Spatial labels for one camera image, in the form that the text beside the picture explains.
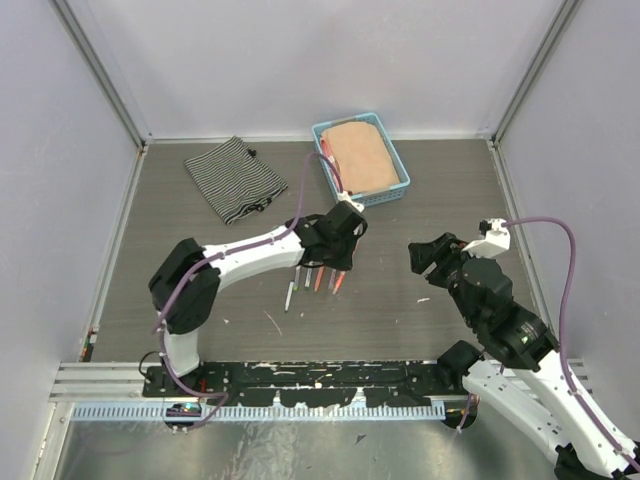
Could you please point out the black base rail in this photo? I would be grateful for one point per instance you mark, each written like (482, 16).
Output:
(324, 384)

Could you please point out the salmon orange pen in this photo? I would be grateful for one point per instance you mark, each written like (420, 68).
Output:
(318, 279)

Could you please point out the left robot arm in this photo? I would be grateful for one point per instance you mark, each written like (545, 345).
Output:
(184, 288)

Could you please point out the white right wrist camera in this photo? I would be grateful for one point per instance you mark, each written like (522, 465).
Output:
(494, 239)

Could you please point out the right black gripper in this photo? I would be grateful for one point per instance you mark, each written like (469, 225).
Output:
(442, 248)

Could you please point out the white pen blue end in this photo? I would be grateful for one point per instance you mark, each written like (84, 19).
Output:
(288, 297)

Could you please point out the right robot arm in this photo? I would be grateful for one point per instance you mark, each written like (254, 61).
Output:
(518, 366)

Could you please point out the white marker green end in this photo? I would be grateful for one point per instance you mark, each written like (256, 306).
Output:
(307, 280)

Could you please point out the grey slotted cable duct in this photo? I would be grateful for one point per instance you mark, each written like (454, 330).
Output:
(185, 412)

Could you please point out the orange highlighter pen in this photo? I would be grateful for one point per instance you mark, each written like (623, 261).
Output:
(338, 282)

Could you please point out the peach folded towel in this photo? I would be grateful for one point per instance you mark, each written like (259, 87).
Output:
(363, 160)

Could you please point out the black white striped cloth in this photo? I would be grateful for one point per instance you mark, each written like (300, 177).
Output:
(234, 181)

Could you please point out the white pen lime end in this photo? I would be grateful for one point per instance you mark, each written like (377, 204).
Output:
(296, 278)

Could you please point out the purple highlighter pen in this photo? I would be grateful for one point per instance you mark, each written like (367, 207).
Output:
(332, 279)

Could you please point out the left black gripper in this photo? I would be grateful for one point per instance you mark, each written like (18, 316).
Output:
(345, 262)

